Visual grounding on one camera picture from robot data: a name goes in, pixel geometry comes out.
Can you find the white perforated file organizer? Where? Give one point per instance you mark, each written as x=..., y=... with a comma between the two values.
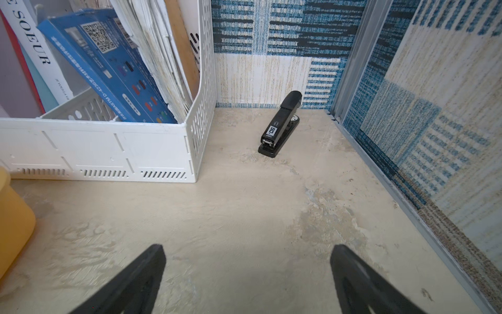
x=75, y=142

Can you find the yellow oval storage tray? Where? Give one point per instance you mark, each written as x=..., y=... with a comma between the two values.
x=17, y=223

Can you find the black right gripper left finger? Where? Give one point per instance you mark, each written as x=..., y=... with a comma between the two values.
x=134, y=289

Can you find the white papers stack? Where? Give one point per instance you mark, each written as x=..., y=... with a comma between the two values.
x=166, y=33

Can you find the white pink book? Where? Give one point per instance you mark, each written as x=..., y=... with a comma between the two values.
x=50, y=64

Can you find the blue booklet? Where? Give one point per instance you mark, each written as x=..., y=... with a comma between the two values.
x=96, y=44

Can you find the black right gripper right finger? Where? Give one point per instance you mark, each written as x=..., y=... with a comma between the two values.
x=360, y=289

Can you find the black stapler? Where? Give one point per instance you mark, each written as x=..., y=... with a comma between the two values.
x=281, y=126

